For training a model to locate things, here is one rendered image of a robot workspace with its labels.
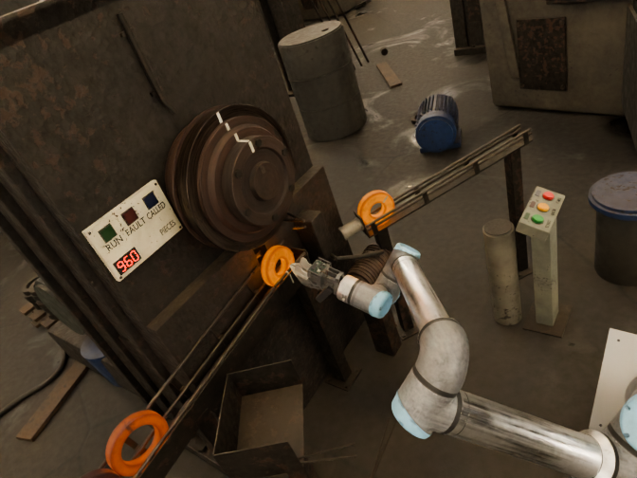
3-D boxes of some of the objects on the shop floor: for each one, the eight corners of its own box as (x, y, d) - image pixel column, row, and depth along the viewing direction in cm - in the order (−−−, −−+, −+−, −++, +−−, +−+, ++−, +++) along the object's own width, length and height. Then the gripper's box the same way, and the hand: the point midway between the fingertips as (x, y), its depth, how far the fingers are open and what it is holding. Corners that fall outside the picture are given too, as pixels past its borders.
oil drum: (296, 142, 457) (262, 48, 408) (328, 113, 492) (300, 24, 442) (347, 142, 422) (317, 40, 372) (378, 111, 456) (354, 13, 407)
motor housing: (370, 355, 227) (339, 270, 197) (391, 321, 240) (365, 238, 210) (394, 362, 219) (366, 276, 190) (414, 328, 232) (391, 242, 202)
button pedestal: (520, 333, 212) (510, 221, 177) (536, 296, 225) (529, 185, 191) (560, 342, 202) (557, 226, 168) (573, 303, 216) (573, 188, 182)
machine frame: (144, 424, 235) (-159, 75, 137) (275, 278, 297) (130, -33, 200) (249, 489, 191) (-85, 47, 94) (377, 302, 254) (255, -81, 156)
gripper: (348, 267, 162) (296, 244, 170) (335, 285, 157) (282, 261, 165) (348, 284, 168) (298, 260, 176) (335, 302, 163) (283, 277, 171)
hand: (293, 267), depth 172 cm, fingers closed
